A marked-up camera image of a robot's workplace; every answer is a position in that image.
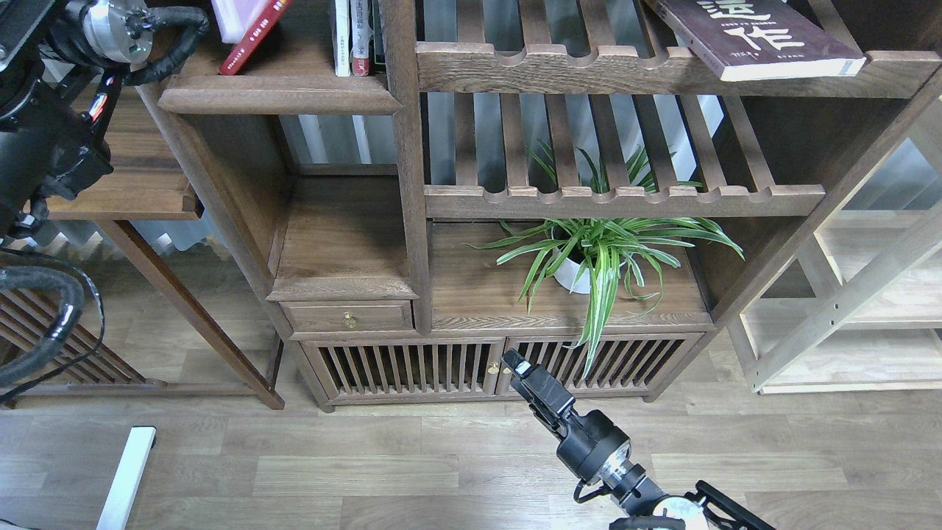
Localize white plant pot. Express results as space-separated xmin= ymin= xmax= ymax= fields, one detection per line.
xmin=550 ymin=220 xmax=625 ymax=297

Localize dark slatted wooden chair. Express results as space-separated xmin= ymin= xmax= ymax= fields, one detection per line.
xmin=0 ymin=287 xmax=163 ymax=409

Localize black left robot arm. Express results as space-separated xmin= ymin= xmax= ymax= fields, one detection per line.
xmin=1 ymin=1 xmax=210 ymax=239

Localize red white upright book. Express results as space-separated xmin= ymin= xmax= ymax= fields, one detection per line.
xmin=350 ymin=0 xmax=373 ymax=77

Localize white metal leg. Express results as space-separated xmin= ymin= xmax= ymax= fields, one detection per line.
xmin=96 ymin=425 xmax=156 ymax=529

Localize light wooden shelf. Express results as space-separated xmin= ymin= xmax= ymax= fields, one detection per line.
xmin=728 ymin=101 xmax=941 ymax=395

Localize small wooden drawer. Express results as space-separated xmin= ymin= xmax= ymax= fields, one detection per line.
xmin=280 ymin=300 xmax=413 ymax=333

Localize dark wooden bookshelf cabinet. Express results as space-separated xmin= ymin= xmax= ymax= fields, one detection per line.
xmin=139 ymin=1 xmax=940 ymax=411

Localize white paperback book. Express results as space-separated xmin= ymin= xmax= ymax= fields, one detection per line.
xmin=211 ymin=0 xmax=268 ymax=44

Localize green spider plant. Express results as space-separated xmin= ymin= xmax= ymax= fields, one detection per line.
xmin=465 ymin=138 xmax=746 ymax=378

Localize maroon book white characters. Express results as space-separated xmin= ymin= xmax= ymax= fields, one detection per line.
xmin=647 ymin=1 xmax=866 ymax=82

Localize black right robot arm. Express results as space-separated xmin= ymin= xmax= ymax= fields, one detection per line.
xmin=502 ymin=349 xmax=771 ymax=529

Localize dark green upright book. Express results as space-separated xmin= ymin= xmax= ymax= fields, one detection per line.
xmin=370 ymin=0 xmax=386 ymax=74

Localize right slatted cabinet door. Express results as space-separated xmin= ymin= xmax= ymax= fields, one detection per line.
xmin=497 ymin=333 xmax=704 ymax=395

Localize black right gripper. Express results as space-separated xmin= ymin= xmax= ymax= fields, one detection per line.
xmin=502 ymin=349 xmax=631 ymax=485

